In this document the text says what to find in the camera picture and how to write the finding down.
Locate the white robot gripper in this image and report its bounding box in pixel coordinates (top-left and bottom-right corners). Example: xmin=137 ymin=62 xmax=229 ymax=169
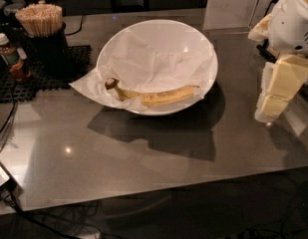
xmin=248 ymin=0 xmax=308 ymax=123

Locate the spotted yellow banana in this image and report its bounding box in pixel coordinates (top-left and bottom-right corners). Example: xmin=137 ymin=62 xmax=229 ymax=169
xmin=105 ymin=78 xmax=200 ymax=108

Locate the large white bowl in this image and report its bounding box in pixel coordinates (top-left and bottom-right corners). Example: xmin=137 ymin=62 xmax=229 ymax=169
xmin=95 ymin=19 xmax=219 ymax=117

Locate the black condiment rack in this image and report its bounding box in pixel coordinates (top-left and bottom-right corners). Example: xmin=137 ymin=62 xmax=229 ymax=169
xmin=256 ymin=39 xmax=308 ymax=103

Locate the clear acrylic stand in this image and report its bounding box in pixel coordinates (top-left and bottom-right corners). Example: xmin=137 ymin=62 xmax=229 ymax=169
xmin=202 ymin=0 xmax=271 ymax=31

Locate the white paper liner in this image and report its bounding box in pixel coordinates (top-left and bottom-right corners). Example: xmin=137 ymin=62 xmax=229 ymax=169
xmin=69 ymin=28 xmax=217 ymax=114

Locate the black grid rubber mat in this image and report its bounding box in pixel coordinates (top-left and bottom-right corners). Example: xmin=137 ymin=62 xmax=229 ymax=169
xmin=0 ymin=45 xmax=92 ymax=104

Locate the black cup of wooden sticks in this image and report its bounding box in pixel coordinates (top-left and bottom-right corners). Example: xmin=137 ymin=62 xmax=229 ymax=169
xmin=15 ymin=1 xmax=73 ymax=79

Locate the brown sauce bottle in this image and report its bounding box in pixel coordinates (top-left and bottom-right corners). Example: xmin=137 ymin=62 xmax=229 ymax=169
xmin=0 ymin=33 xmax=31 ymax=84

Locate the dark lidded jar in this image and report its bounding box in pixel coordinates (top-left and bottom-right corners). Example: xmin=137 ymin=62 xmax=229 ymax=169
xmin=4 ymin=3 xmax=25 ymax=29

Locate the black cable on left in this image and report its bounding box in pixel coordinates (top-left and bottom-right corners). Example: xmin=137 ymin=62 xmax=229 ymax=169
xmin=0 ymin=83 xmax=19 ymax=157

